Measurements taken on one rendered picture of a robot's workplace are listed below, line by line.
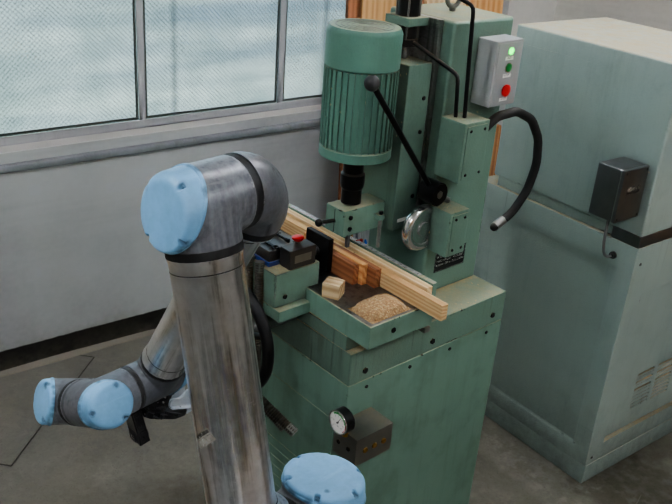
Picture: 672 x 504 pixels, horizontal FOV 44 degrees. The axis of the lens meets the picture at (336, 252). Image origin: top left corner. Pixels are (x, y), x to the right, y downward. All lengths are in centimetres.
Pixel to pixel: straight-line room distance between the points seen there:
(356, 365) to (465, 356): 43
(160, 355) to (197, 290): 42
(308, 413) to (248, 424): 90
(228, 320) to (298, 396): 99
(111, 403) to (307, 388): 68
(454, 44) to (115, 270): 183
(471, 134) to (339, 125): 32
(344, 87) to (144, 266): 171
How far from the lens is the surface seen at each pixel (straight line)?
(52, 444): 303
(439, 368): 226
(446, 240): 208
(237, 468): 132
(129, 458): 293
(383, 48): 189
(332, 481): 150
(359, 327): 191
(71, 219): 322
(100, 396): 161
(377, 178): 212
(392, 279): 202
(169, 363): 161
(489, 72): 207
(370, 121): 193
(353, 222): 206
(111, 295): 342
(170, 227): 118
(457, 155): 203
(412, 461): 238
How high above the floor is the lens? 185
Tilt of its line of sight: 25 degrees down
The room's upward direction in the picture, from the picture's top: 4 degrees clockwise
